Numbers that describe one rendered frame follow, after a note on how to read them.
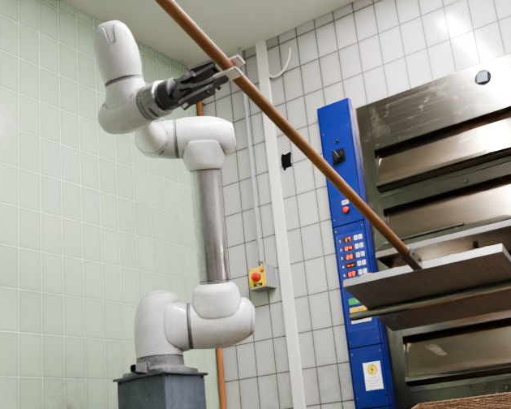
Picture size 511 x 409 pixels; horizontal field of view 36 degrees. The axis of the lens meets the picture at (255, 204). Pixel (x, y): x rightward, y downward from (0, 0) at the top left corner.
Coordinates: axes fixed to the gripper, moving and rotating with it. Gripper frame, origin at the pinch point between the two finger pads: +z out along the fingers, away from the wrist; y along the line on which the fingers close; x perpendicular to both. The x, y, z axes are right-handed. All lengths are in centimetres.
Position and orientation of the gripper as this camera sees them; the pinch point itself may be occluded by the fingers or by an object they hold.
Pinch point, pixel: (229, 69)
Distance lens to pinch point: 189.0
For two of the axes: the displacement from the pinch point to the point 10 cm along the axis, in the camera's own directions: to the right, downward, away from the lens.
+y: -1.2, 8.2, -5.6
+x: -5.8, -5.1, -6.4
